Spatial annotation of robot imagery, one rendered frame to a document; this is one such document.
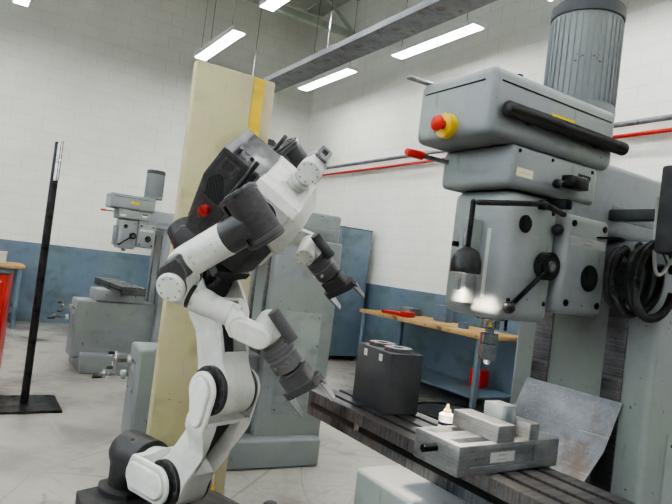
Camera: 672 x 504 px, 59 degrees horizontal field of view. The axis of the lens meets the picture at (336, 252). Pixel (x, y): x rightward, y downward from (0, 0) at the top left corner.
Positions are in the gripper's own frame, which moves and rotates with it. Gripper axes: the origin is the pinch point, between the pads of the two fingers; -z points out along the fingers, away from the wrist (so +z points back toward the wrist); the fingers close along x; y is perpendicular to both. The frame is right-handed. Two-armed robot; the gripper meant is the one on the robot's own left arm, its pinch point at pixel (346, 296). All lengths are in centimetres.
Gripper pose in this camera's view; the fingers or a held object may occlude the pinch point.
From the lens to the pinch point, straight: 210.7
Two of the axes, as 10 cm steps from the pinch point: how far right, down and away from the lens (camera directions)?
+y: 2.0, -5.4, 8.2
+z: -5.8, -7.4, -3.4
